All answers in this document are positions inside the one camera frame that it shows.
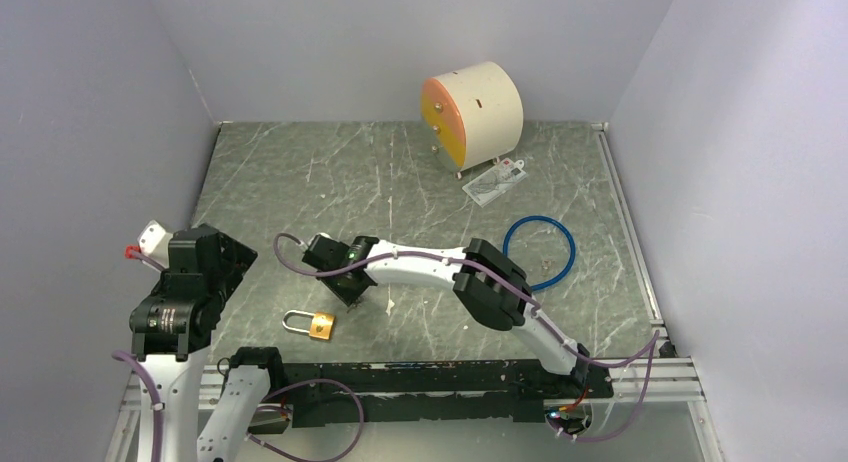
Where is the blue cable lock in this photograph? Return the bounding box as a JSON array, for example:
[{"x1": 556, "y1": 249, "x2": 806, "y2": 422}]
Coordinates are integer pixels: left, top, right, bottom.
[{"x1": 502, "y1": 215, "x2": 577, "y2": 293}]

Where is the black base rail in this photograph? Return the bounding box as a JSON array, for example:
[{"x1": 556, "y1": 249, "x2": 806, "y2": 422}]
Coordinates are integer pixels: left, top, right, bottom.
[{"x1": 276, "y1": 359, "x2": 614, "y2": 428}]

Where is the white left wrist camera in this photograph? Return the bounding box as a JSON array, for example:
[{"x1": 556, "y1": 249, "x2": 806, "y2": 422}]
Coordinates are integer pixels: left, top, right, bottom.
[{"x1": 124, "y1": 220, "x2": 174, "y2": 266}]

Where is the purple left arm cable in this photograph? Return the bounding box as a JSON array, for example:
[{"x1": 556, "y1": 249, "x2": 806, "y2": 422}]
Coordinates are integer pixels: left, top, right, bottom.
[{"x1": 111, "y1": 350, "x2": 366, "y2": 462}]

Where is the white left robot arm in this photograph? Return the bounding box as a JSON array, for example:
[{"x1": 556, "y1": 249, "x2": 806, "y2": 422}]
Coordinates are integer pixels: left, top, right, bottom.
[{"x1": 129, "y1": 220, "x2": 287, "y2": 461}]

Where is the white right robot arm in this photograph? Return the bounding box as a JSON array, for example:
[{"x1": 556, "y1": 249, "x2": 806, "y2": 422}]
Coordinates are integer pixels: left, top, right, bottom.
[{"x1": 302, "y1": 234, "x2": 589, "y2": 397}]

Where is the round cream drawer cabinet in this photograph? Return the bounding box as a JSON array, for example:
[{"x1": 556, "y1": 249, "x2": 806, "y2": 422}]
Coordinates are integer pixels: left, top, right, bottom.
[{"x1": 420, "y1": 61, "x2": 524, "y2": 179}]

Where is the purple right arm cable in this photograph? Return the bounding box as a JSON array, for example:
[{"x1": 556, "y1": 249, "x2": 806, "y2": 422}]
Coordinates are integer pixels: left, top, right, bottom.
[{"x1": 273, "y1": 232, "x2": 662, "y2": 445}]

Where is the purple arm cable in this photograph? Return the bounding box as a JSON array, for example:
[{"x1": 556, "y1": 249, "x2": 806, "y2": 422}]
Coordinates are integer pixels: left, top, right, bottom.
[
  {"x1": 273, "y1": 232, "x2": 662, "y2": 445},
  {"x1": 111, "y1": 350, "x2": 366, "y2": 462}
]

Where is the plastic card packet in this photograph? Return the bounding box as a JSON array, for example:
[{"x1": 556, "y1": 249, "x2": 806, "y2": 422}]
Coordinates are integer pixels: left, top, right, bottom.
[{"x1": 462, "y1": 158, "x2": 527, "y2": 207}]

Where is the long shackle brass padlock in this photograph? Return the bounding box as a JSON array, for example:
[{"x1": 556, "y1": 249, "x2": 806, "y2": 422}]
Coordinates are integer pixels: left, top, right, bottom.
[{"x1": 281, "y1": 310, "x2": 336, "y2": 341}]

